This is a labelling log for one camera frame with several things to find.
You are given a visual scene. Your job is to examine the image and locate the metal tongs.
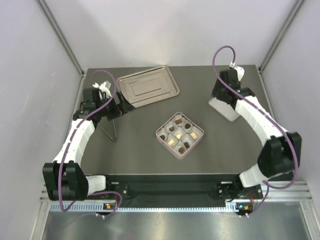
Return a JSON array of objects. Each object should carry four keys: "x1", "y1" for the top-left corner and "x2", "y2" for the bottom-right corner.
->
[{"x1": 99, "y1": 119, "x2": 118, "y2": 143}]

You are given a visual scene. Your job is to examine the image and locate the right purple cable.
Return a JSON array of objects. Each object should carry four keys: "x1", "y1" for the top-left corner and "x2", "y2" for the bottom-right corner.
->
[{"x1": 212, "y1": 45, "x2": 300, "y2": 218}]

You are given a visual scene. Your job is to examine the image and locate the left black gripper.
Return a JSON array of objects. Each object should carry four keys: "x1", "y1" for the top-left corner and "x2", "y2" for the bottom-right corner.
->
[{"x1": 96, "y1": 90, "x2": 136, "y2": 121}]

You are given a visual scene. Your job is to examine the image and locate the brown chocolate piece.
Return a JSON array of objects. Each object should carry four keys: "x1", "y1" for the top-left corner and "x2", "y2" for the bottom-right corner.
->
[{"x1": 175, "y1": 119, "x2": 182, "y2": 125}]

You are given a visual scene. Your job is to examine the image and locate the white paper cup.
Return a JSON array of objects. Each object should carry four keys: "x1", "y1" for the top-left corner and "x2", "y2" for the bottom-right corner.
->
[
  {"x1": 172, "y1": 114, "x2": 186, "y2": 127},
  {"x1": 173, "y1": 127, "x2": 186, "y2": 141},
  {"x1": 181, "y1": 121, "x2": 193, "y2": 134},
  {"x1": 166, "y1": 134, "x2": 179, "y2": 148},
  {"x1": 181, "y1": 134, "x2": 195, "y2": 149},
  {"x1": 173, "y1": 141, "x2": 186, "y2": 155},
  {"x1": 157, "y1": 128, "x2": 169, "y2": 142},
  {"x1": 189, "y1": 127, "x2": 203, "y2": 141},
  {"x1": 164, "y1": 121, "x2": 178, "y2": 134}
]

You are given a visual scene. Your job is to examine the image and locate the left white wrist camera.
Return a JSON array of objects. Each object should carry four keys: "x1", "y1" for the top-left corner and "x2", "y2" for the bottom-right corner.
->
[{"x1": 92, "y1": 81, "x2": 112, "y2": 98}]

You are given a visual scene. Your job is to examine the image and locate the pink square tin box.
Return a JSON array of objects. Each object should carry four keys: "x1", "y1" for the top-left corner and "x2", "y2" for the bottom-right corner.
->
[{"x1": 155, "y1": 111, "x2": 205, "y2": 161}]

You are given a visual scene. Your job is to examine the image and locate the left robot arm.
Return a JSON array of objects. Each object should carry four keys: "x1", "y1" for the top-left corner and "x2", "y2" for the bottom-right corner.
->
[{"x1": 42, "y1": 85, "x2": 135, "y2": 201}]

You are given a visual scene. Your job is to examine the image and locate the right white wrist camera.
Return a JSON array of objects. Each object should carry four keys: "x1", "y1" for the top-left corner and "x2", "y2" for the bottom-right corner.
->
[{"x1": 229, "y1": 62, "x2": 245, "y2": 82}]

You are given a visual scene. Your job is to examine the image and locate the white cable duct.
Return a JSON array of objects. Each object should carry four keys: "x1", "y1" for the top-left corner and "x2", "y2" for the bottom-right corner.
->
[{"x1": 49, "y1": 201, "x2": 252, "y2": 213}]

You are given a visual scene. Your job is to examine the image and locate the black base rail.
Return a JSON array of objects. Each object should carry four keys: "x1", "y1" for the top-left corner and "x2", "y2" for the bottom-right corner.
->
[{"x1": 106, "y1": 174, "x2": 263, "y2": 207}]

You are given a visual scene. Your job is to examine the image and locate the milk brown chocolate block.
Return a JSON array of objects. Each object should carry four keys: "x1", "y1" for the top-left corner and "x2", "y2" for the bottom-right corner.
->
[{"x1": 178, "y1": 147, "x2": 184, "y2": 154}]

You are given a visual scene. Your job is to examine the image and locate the silver metal tray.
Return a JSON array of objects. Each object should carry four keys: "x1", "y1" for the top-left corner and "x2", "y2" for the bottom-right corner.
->
[{"x1": 116, "y1": 65, "x2": 180, "y2": 108}]

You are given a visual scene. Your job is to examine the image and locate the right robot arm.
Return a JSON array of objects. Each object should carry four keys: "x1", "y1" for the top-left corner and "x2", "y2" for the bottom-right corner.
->
[{"x1": 208, "y1": 66, "x2": 302, "y2": 198}]

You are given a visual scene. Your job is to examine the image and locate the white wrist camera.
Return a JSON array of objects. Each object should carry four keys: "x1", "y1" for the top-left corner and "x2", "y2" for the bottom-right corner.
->
[
  {"x1": 92, "y1": 81, "x2": 112, "y2": 98},
  {"x1": 229, "y1": 62, "x2": 245, "y2": 82}
]

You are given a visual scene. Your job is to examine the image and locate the silver tin lid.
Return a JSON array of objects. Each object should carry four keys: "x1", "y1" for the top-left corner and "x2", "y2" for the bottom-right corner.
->
[{"x1": 208, "y1": 97, "x2": 240, "y2": 122}]

